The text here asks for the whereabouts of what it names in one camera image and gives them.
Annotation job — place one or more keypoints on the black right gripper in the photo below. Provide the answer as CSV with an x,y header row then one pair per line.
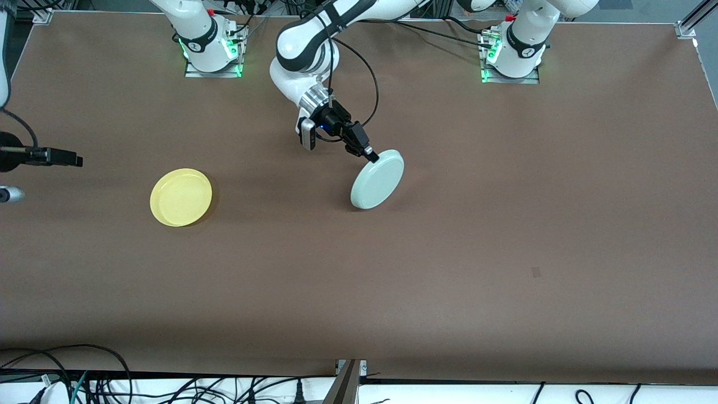
x,y
10,159

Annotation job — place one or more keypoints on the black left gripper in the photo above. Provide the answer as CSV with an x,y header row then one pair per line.
x,y
331,120

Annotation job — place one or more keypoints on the pale green round plate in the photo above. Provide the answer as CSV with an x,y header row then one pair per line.
x,y
378,179

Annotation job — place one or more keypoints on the yellow round plate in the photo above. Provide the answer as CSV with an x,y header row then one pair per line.
x,y
181,197

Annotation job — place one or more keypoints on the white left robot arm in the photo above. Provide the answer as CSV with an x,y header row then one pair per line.
x,y
297,45

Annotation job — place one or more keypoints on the brown table cloth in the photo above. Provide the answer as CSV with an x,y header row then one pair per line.
x,y
359,280

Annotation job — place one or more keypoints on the aluminium profile beam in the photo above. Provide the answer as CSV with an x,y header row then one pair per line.
x,y
345,387

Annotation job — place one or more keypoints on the black power plug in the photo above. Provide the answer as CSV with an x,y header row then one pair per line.
x,y
300,395

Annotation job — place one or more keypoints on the aluminium corner bracket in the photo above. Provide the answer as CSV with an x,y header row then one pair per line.
x,y
685,29
44,17

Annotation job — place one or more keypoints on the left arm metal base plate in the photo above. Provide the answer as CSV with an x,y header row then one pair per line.
x,y
488,80

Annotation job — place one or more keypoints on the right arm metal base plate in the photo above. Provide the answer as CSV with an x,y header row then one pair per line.
x,y
193,73

